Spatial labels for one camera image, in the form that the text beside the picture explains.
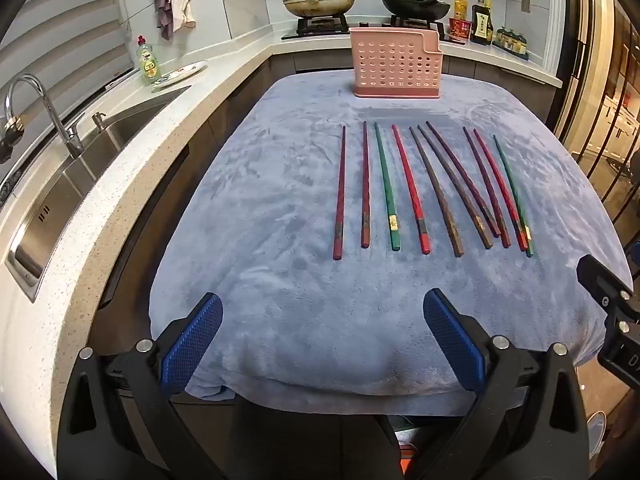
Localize spice jar rack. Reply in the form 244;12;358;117
495;27;529;57

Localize speckled white kitchen counter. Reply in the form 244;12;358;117
0;27;563;480

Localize stainless steel sink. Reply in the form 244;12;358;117
5;85;193;303

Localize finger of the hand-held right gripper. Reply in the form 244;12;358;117
576;254;637;312

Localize green chopstick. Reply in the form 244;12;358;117
492;134;535;258
374;122;402;252

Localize dark sauce bottle yellow label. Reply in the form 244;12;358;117
470;4;494;46

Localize white patterned plate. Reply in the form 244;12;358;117
151;60;209;92

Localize green dish soap bottle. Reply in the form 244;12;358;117
136;35;163;86

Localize brown chopstick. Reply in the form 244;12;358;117
408;126;465;257
417;125;495;250

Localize blue fleece blanket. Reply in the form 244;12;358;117
148;71;632;417

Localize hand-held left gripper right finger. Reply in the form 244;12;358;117
422;287;592;480

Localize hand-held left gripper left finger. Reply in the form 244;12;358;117
56;292;224;480

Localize black gas stove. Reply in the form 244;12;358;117
280;14;451;41

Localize black wok with lid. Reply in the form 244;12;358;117
380;0;452;21

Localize pink perforated utensil basket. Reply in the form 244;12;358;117
348;26;445;100

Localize purple chopstick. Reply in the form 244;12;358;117
425;121;501;239
462;127;512;249

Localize dark red chopstick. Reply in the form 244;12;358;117
332;125;347;261
360;121;372;249

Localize beige wok with lid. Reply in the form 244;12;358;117
282;0;357;18

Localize purple hanging cloth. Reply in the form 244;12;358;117
150;0;174;41

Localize black framed glass door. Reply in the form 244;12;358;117
545;0;640;211

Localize window blinds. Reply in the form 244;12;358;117
0;0;141;176

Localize chrome faucet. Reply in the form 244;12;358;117
4;74;86;160

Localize person's dark trousers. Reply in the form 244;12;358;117
227;400;401;480

